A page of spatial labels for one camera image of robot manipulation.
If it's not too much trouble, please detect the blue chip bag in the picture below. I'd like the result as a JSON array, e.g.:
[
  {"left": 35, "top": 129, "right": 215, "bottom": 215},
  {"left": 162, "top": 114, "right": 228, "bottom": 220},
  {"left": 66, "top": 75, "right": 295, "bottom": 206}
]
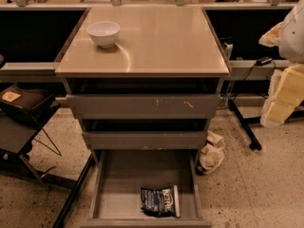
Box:
[{"left": 140, "top": 185, "right": 181, "bottom": 218}]

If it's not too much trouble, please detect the grey bottom drawer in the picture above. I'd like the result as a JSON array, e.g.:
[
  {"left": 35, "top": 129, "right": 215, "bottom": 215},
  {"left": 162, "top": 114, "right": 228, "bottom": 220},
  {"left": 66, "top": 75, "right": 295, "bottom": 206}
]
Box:
[{"left": 80, "top": 150, "right": 212, "bottom": 228}]

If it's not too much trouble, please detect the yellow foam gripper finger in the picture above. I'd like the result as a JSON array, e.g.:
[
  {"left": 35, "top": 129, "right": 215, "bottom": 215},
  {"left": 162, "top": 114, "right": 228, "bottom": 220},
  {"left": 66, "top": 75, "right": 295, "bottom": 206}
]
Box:
[{"left": 258, "top": 22, "right": 304, "bottom": 128}]

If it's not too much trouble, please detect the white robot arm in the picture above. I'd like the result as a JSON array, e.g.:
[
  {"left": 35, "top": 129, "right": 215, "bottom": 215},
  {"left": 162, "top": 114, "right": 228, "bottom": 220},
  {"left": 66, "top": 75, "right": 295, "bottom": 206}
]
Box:
[{"left": 258, "top": 0, "right": 304, "bottom": 128}]

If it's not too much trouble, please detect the white ceramic bowl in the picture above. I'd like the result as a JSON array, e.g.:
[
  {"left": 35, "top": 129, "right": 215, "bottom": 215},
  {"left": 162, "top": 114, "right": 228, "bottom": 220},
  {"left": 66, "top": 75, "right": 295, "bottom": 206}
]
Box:
[{"left": 86, "top": 21, "right": 121, "bottom": 48}]

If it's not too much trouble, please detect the grey middle drawer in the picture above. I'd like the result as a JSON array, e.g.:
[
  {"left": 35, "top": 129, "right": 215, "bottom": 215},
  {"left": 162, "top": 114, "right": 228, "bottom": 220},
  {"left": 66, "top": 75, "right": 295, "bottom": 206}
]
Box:
[{"left": 83, "top": 119, "right": 207, "bottom": 149}]

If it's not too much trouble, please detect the black table leg frame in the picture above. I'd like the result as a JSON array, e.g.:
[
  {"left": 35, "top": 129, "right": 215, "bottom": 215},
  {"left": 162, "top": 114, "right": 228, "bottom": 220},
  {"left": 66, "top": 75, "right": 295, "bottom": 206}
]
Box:
[{"left": 227, "top": 98, "right": 304, "bottom": 152}]

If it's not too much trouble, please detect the grey drawer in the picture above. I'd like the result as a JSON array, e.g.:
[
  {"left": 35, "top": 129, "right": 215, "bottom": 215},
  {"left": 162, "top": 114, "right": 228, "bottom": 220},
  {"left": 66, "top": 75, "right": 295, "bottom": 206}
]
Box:
[
  {"left": 66, "top": 78, "right": 219, "bottom": 120},
  {"left": 83, "top": 119, "right": 207, "bottom": 149},
  {"left": 80, "top": 150, "right": 212, "bottom": 228}
]

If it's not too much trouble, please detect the grey drawer cabinet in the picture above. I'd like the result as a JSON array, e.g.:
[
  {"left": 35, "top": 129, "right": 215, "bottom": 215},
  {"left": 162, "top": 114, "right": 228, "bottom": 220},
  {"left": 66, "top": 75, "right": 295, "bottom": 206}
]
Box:
[{"left": 53, "top": 5, "right": 232, "bottom": 157}]

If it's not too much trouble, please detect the black power adapter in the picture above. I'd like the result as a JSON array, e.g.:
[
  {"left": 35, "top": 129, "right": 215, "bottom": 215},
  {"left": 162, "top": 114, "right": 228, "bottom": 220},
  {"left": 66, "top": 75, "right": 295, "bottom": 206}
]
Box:
[{"left": 256, "top": 56, "right": 273, "bottom": 67}]

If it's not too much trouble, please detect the black floor bar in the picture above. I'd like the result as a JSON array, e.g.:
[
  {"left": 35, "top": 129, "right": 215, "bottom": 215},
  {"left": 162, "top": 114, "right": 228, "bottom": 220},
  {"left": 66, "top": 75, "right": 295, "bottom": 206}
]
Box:
[{"left": 52, "top": 156, "right": 94, "bottom": 228}]

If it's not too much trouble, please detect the dark brown tray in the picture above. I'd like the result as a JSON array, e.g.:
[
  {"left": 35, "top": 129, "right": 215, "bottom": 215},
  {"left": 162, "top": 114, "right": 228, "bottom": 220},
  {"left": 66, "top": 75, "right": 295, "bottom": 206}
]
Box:
[{"left": 0, "top": 84, "right": 55, "bottom": 123}]

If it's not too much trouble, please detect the black side table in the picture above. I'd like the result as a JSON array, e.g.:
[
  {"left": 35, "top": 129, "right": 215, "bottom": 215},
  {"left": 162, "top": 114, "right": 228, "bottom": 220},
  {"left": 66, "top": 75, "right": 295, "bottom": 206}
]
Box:
[{"left": 0, "top": 103, "right": 63, "bottom": 188}]

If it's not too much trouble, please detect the grey top drawer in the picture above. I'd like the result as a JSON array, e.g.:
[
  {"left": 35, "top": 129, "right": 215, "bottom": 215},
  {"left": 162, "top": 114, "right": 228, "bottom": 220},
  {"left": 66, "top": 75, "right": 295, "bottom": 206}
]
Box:
[{"left": 66, "top": 78, "right": 219, "bottom": 120}]

